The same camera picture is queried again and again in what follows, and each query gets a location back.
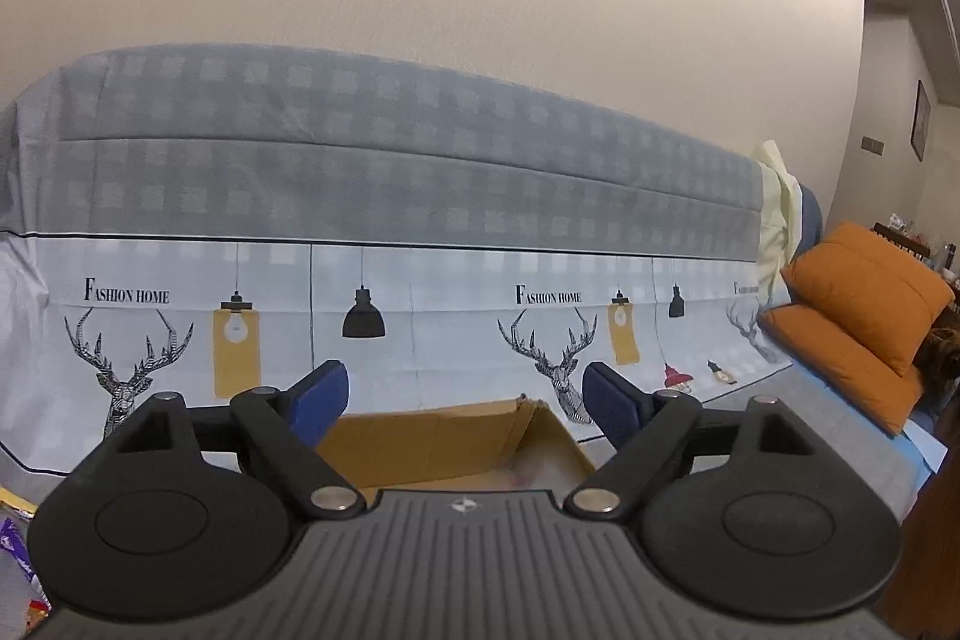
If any brown cardboard box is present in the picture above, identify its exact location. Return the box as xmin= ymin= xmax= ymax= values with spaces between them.
xmin=315 ymin=394 xmax=599 ymax=492

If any purple snack packet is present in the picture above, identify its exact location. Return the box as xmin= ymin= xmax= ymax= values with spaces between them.
xmin=0 ymin=516 xmax=36 ymax=585

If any dark brown furry object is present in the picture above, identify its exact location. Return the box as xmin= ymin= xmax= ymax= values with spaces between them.
xmin=913 ymin=325 xmax=960 ymax=405

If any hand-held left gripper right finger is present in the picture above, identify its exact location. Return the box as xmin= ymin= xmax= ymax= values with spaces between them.
xmin=564 ymin=362 xmax=847 ymax=522

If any dark wooden furniture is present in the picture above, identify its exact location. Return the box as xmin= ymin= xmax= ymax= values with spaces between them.
xmin=876 ymin=406 xmax=960 ymax=640

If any blue sofa cushion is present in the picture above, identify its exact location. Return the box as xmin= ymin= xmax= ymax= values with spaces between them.
xmin=793 ymin=182 xmax=827 ymax=253

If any deer printed sofa sheet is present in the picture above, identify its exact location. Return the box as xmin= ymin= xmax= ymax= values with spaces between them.
xmin=0 ymin=44 xmax=797 ymax=500

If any small framed wall picture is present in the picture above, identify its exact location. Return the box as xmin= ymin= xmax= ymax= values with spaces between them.
xmin=910 ymin=80 xmax=932 ymax=163

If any orange cushion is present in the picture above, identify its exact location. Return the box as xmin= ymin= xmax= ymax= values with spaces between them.
xmin=780 ymin=221 xmax=956 ymax=378
xmin=759 ymin=302 xmax=928 ymax=437

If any cream cloth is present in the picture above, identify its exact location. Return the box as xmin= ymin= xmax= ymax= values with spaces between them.
xmin=752 ymin=139 xmax=805 ymax=313

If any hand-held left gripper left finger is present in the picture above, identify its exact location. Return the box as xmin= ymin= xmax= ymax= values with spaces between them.
xmin=75 ymin=360 xmax=367 ymax=522

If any light blue sheet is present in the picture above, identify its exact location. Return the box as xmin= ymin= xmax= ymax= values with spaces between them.
xmin=786 ymin=361 xmax=947 ymax=470

